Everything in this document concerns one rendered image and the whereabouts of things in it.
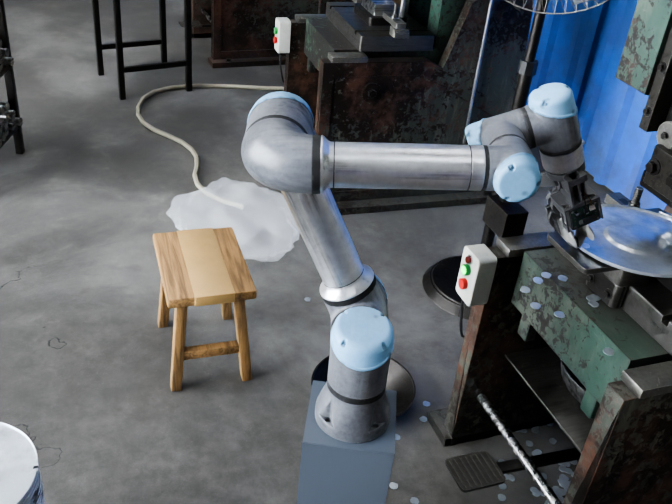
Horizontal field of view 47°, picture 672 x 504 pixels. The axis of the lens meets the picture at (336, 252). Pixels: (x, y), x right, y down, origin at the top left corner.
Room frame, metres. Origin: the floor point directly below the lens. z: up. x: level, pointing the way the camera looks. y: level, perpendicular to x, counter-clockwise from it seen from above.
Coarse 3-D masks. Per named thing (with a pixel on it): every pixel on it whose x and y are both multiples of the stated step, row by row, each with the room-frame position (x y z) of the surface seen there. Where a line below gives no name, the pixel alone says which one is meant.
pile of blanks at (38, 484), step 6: (36, 468) 1.03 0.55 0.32; (36, 474) 1.00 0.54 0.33; (36, 480) 1.00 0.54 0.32; (36, 486) 0.99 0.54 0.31; (42, 486) 1.03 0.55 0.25; (30, 492) 0.96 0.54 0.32; (36, 492) 0.99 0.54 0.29; (42, 492) 1.02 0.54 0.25; (24, 498) 0.94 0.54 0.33; (30, 498) 0.96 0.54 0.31; (36, 498) 0.98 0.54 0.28; (42, 498) 1.01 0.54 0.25
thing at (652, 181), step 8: (664, 128) 1.44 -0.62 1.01; (664, 136) 1.43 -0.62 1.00; (664, 144) 1.43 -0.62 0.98; (656, 152) 1.42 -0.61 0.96; (664, 152) 1.40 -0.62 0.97; (656, 160) 1.41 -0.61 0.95; (664, 160) 1.39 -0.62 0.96; (648, 168) 1.41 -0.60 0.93; (656, 168) 1.40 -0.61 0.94; (664, 168) 1.39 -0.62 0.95; (648, 176) 1.42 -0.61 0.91; (656, 176) 1.40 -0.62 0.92; (664, 176) 1.38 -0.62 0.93; (648, 184) 1.41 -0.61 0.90; (656, 184) 1.39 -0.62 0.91; (664, 184) 1.38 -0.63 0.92; (664, 192) 1.37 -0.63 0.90
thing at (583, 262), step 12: (552, 240) 1.35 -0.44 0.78; (564, 240) 1.35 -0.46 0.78; (564, 252) 1.31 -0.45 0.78; (576, 252) 1.31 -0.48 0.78; (576, 264) 1.27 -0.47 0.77; (588, 264) 1.27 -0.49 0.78; (600, 264) 1.27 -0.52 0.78; (588, 276) 1.38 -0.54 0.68; (600, 276) 1.37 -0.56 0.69; (612, 276) 1.34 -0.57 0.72; (624, 276) 1.32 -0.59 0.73; (636, 276) 1.33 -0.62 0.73; (648, 276) 1.34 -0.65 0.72; (600, 288) 1.36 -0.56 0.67; (612, 288) 1.33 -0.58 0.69; (624, 288) 1.32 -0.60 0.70; (612, 300) 1.32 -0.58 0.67
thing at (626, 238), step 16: (608, 208) 1.51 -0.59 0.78; (624, 208) 1.52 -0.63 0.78; (640, 208) 1.52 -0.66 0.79; (592, 224) 1.43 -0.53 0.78; (608, 224) 1.44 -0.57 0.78; (624, 224) 1.43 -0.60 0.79; (640, 224) 1.45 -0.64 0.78; (656, 224) 1.46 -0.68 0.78; (592, 240) 1.36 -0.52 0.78; (608, 240) 1.36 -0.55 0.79; (624, 240) 1.36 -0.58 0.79; (640, 240) 1.37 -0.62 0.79; (656, 240) 1.37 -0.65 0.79; (592, 256) 1.29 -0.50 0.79; (608, 256) 1.30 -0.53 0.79; (624, 256) 1.30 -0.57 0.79; (640, 256) 1.31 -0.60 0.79; (656, 256) 1.32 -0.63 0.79; (640, 272) 1.24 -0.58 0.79; (656, 272) 1.25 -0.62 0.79
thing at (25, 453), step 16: (0, 432) 1.09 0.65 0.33; (16, 432) 1.10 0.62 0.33; (0, 448) 1.05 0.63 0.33; (16, 448) 1.06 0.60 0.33; (32, 448) 1.06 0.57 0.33; (0, 464) 1.01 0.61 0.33; (16, 464) 1.02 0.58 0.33; (0, 480) 0.97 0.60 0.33; (16, 480) 0.98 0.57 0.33; (32, 480) 0.98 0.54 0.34; (0, 496) 0.94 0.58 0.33; (16, 496) 0.94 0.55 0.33
